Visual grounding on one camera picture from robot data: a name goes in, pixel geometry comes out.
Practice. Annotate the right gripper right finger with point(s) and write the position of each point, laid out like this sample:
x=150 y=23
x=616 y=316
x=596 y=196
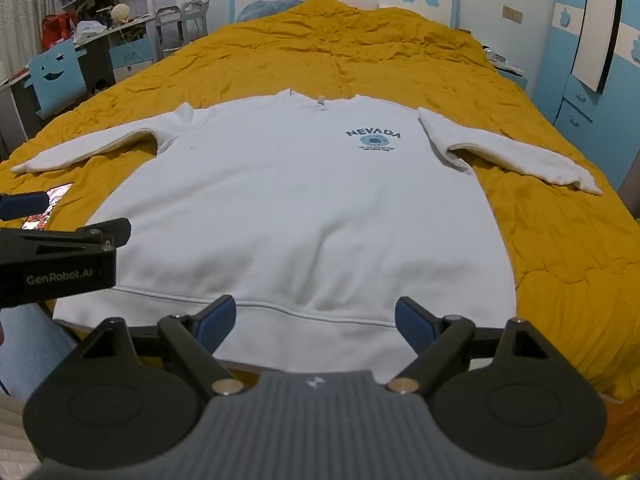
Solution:
x=442 y=347

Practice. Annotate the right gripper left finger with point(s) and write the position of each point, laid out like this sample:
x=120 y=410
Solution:
x=191 y=341

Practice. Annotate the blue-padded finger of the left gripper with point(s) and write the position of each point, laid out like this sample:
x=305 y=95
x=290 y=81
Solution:
x=22 y=205

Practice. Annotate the white Nevada sweatshirt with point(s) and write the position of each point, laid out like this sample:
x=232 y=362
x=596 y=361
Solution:
x=316 y=217

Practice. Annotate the smartphone with lit screen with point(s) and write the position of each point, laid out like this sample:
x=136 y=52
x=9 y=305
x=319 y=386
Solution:
x=38 y=222

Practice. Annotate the blue jeans leg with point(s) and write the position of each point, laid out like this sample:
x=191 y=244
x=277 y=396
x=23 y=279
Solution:
x=32 y=345

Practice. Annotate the blue smiley chair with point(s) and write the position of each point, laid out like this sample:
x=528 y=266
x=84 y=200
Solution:
x=57 y=78

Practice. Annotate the mustard yellow quilt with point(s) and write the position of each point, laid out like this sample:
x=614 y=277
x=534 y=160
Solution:
x=574 y=255

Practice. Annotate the red bag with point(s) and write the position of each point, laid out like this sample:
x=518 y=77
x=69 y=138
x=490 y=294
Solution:
x=56 y=28

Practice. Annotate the round beige plush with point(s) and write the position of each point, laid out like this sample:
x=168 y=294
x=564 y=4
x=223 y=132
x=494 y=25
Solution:
x=120 y=14

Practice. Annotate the desk with shelves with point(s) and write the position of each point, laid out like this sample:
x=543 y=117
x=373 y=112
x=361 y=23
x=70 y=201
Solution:
x=113 y=52

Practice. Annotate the grey folding rack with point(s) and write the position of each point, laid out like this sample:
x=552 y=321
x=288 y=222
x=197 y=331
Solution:
x=177 y=26

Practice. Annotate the bedside table with items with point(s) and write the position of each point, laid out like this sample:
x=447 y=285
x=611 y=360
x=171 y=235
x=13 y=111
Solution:
x=505 y=68

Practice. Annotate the blue white wardrobe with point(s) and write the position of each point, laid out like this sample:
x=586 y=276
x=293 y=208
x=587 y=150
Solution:
x=588 y=85

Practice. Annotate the blue pillow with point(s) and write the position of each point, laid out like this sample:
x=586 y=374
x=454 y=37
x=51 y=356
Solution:
x=263 y=8

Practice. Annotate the wall switch plate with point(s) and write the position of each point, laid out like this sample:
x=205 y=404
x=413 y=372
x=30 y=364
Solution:
x=512 y=14

